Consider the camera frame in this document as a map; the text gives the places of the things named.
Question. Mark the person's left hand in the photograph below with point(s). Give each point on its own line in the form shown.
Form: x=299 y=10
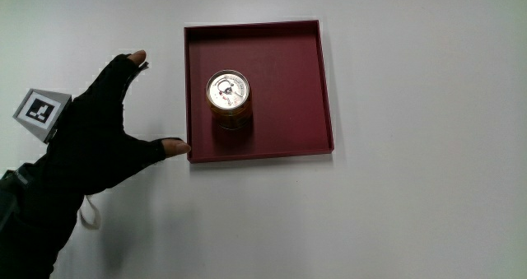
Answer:
x=90 y=147

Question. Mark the gold red bull can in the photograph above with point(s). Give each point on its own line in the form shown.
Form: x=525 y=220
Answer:
x=229 y=100

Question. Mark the dark red square plate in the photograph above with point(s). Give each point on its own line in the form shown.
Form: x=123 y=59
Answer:
x=288 y=106

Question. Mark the person's left forearm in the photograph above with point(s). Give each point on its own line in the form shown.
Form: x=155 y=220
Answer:
x=33 y=221

